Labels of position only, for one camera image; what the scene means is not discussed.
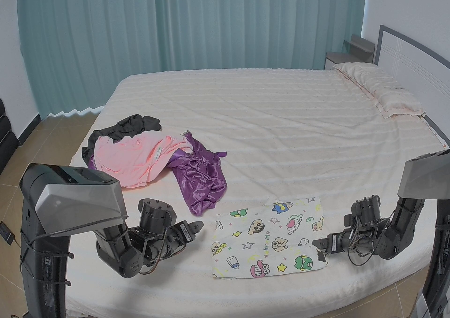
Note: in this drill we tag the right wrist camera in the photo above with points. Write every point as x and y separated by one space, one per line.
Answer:
349 221

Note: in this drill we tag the black chest of drawers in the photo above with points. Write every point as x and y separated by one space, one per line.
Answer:
7 133

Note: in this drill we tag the bed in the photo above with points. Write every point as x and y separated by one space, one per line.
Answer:
281 116

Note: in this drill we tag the pink garment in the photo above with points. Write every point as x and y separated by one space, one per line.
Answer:
130 158

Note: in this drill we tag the black power adapter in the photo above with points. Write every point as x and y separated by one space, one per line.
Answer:
5 231

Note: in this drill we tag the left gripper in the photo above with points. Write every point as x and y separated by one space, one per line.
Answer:
179 237

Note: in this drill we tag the purple satin garment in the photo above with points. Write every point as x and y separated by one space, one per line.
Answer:
200 176

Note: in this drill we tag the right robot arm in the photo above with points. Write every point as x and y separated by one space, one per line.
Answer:
415 218

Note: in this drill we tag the black garment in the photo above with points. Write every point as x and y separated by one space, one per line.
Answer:
133 125

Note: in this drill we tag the blue-green curtain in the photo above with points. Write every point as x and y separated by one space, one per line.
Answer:
175 21

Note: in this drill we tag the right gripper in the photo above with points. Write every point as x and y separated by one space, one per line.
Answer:
339 242

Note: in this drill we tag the cream pillow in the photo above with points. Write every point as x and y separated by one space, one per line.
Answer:
383 91

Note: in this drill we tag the white printed pyjama top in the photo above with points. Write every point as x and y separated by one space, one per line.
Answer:
267 239

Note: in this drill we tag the grey bedside table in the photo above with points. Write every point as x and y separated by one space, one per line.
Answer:
351 54

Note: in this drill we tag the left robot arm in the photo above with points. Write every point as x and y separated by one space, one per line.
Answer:
70 197

